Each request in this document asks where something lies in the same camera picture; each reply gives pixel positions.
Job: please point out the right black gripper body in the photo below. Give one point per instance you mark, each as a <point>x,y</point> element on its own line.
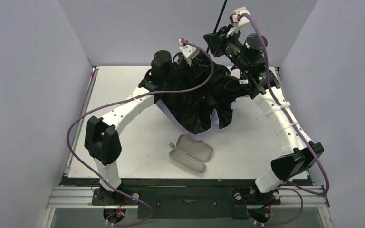
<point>213,42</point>

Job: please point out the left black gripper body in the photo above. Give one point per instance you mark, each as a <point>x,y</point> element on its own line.
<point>195,62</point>

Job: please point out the lavender folding umbrella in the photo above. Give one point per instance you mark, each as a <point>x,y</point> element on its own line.
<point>194,105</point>

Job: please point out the pink umbrella case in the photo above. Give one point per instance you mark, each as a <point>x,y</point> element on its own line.
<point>190,154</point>

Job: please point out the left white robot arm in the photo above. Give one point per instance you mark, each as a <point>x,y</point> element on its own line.
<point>102,133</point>

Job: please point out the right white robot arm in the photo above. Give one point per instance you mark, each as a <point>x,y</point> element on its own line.
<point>298,152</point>

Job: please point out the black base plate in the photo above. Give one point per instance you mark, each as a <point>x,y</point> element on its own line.
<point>179,198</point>

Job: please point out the aluminium frame rail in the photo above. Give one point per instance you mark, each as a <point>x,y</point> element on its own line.
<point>82,197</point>

